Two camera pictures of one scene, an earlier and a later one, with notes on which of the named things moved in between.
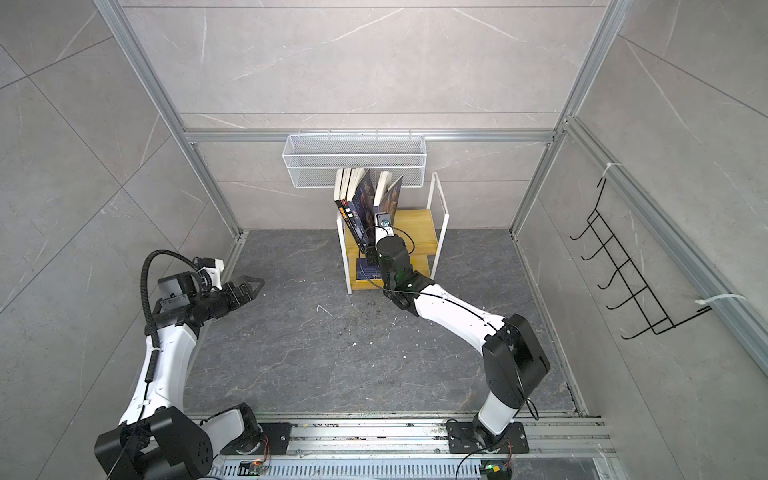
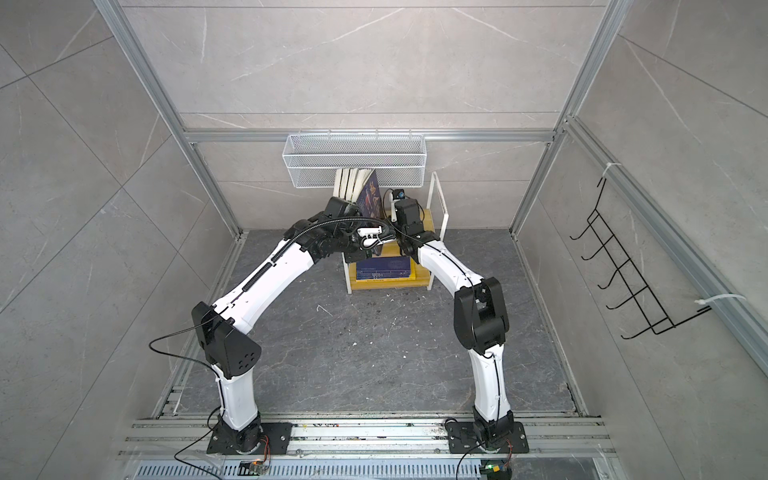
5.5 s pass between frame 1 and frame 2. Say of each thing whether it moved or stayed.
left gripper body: moved
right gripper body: moved
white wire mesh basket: stayed
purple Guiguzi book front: stayed
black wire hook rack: stayed
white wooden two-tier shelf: stayed
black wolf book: moved
